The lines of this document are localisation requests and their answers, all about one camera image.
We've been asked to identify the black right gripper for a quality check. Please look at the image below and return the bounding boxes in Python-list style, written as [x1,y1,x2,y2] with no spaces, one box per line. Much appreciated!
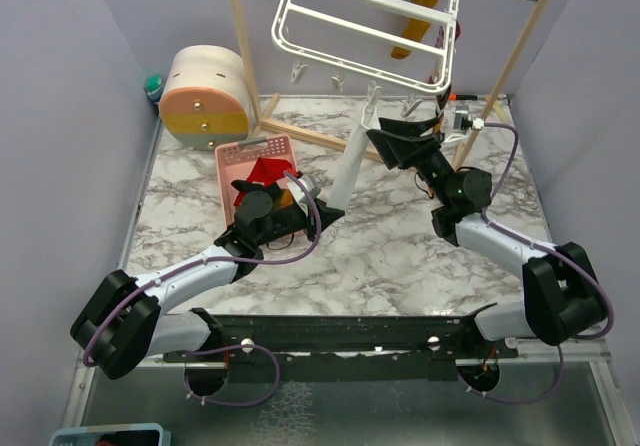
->
[368,117,454,205]

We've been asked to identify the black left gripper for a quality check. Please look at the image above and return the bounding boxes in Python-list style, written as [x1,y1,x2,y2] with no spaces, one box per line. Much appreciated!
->
[256,197,345,247]

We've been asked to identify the red sock white pattern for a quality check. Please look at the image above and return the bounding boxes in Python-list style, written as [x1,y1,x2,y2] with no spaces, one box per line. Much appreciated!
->
[236,157,296,189]

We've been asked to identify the black sock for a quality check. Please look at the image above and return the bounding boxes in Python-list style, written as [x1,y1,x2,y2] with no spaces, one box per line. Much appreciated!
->
[231,180,268,203]

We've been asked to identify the mustard sock striped cuff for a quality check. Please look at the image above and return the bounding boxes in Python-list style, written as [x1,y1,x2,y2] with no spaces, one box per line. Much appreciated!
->
[390,0,439,60]

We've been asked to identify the white plastic clip hanger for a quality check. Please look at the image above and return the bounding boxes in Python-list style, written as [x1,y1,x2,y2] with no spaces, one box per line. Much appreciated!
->
[271,0,460,99]

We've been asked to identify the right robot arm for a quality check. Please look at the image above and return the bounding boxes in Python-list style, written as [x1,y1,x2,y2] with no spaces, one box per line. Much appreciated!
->
[367,118,613,357]

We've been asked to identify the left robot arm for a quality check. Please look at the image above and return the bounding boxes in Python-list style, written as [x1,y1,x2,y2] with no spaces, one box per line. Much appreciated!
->
[70,192,345,379]

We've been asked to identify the mustard yellow sock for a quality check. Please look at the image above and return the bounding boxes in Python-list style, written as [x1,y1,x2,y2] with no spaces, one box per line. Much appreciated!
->
[277,189,294,209]

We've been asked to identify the orange marker pen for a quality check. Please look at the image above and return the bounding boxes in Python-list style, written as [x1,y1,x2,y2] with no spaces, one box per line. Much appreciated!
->
[449,93,482,101]

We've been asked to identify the pink perforated plastic basket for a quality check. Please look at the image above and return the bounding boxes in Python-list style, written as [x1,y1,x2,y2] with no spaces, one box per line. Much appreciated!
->
[215,134,297,225]

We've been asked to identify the round pastel drawer cabinet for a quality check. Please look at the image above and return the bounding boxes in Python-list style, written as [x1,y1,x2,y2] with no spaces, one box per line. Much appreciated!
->
[159,45,252,151]

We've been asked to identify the blue storage bin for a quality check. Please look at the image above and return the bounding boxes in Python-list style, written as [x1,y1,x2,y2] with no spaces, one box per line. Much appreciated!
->
[49,423,172,446]

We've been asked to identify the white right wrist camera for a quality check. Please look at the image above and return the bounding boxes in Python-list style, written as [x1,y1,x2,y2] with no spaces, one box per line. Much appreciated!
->
[442,109,485,144]

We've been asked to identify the wooden clothes rack frame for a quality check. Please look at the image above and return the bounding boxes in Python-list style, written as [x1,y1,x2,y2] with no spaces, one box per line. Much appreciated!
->
[230,0,549,151]

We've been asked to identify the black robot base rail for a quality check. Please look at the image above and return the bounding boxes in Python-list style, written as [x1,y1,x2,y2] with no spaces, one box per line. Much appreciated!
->
[97,308,521,382]

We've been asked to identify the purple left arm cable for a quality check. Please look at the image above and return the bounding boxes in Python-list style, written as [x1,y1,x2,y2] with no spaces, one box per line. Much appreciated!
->
[82,169,322,408]

